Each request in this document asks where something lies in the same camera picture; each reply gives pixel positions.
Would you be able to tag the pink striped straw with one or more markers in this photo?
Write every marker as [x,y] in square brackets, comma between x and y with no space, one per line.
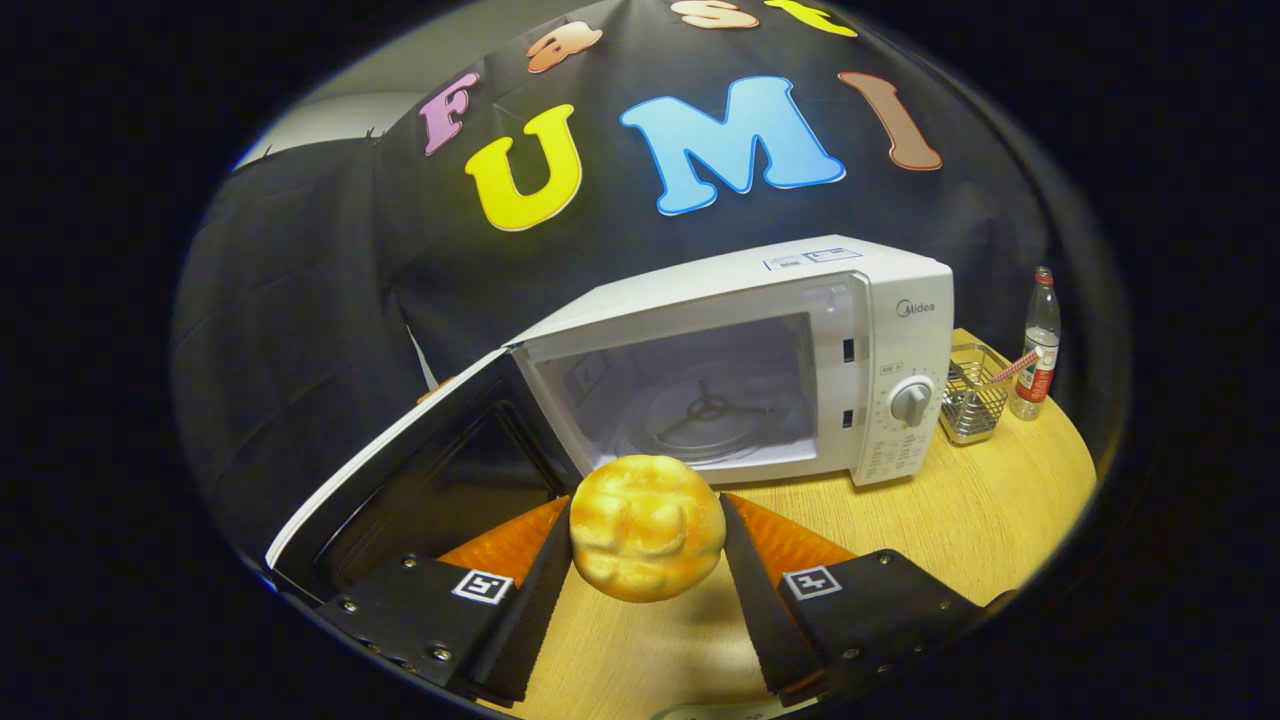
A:
[1015,367]

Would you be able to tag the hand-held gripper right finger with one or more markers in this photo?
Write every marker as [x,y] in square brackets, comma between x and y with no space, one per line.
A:
[765,620]

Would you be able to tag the white microwave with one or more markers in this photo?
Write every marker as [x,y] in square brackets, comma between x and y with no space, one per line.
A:
[700,290]

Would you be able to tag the golden bread bun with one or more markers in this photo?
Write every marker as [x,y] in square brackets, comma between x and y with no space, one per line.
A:
[645,525]

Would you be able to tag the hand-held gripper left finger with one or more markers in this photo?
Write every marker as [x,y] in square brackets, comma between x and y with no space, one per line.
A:
[525,620]

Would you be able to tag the black backdrop cloth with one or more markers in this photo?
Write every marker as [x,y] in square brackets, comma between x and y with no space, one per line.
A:
[300,300]

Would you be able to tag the white plate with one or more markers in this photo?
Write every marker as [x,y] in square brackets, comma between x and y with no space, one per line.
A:
[720,712]

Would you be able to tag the clear bottle red label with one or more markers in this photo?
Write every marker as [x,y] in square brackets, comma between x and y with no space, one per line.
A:
[1038,360]

